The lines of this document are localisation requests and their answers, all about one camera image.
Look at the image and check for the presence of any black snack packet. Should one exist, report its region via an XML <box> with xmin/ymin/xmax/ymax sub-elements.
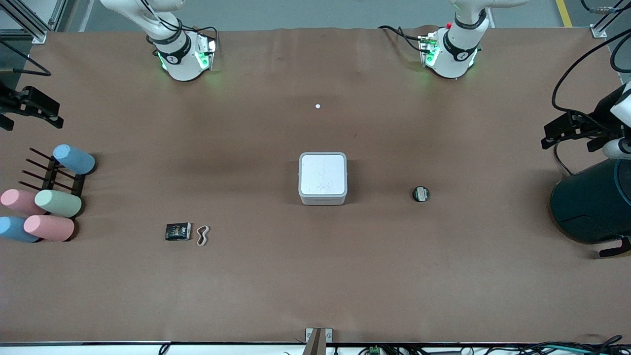
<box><xmin>165</xmin><ymin>222</ymin><xmax>192</xmax><ymax>242</ymax></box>

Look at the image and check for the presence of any small white lidded bin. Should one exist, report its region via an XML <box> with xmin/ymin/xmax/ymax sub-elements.
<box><xmin>299</xmin><ymin>152</ymin><xmax>348</xmax><ymax>206</ymax></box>

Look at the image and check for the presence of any dark teal round container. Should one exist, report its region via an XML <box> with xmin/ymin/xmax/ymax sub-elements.
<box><xmin>550</xmin><ymin>157</ymin><xmax>631</xmax><ymax>245</ymax></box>

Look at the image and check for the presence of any pink plastic cup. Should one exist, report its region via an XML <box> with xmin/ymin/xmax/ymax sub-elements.
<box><xmin>24</xmin><ymin>214</ymin><xmax>75</xmax><ymax>242</ymax></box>
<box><xmin>0</xmin><ymin>189</ymin><xmax>47</xmax><ymax>216</ymax></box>

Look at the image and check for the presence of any black peg rack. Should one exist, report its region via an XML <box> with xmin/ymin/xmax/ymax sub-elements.
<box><xmin>19</xmin><ymin>147</ymin><xmax>87</xmax><ymax>197</ymax></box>

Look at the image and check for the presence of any green plastic cup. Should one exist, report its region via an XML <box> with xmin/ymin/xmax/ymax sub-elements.
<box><xmin>35</xmin><ymin>189</ymin><xmax>83</xmax><ymax>218</ymax></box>

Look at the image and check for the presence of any light blue plastic cup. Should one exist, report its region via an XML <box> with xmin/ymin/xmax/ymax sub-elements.
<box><xmin>0</xmin><ymin>216</ymin><xmax>40</xmax><ymax>244</ymax></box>

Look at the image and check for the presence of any black stand foot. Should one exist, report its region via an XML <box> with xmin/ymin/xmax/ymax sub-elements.
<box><xmin>599</xmin><ymin>237</ymin><xmax>631</xmax><ymax>258</ymax></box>

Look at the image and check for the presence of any brown table cover sheet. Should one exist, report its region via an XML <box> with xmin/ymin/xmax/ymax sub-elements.
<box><xmin>0</xmin><ymin>27</ymin><xmax>631</xmax><ymax>344</ymax></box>

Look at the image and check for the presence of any black looped cable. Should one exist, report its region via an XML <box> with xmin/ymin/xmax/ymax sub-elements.
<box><xmin>553</xmin><ymin>142</ymin><xmax>575</xmax><ymax>176</ymax></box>

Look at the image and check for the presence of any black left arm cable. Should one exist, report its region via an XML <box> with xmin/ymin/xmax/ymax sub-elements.
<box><xmin>551</xmin><ymin>27</ymin><xmax>631</xmax><ymax>114</ymax></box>

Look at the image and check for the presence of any aluminium frame post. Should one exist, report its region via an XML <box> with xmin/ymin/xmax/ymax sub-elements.
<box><xmin>0</xmin><ymin>0</ymin><xmax>67</xmax><ymax>44</ymax></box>
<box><xmin>591</xmin><ymin>0</ymin><xmax>627</xmax><ymax>39</ymax></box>

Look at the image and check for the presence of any metal base connector bracket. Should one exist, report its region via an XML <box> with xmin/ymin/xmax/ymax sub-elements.
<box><xmin>419</xmin><ymin>34</ymin><xmax>439</xmax><ymax>67</ymax></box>
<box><xmin>195</xmin><ymin>37</ymin><xmax>217</xmax><ymax>71</ymax></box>

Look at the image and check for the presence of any black base cable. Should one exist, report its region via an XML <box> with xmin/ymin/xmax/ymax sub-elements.
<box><xmin>379</xmin><ymin>25</ymin><xmax>425</xmax><ymax>52</ymax></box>

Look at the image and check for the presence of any metal table edge bracket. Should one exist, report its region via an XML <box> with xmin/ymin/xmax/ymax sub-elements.
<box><xmin>302</xmin><ymin>327</ymin><xmax>334</xmax><ymax>355</ymax></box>

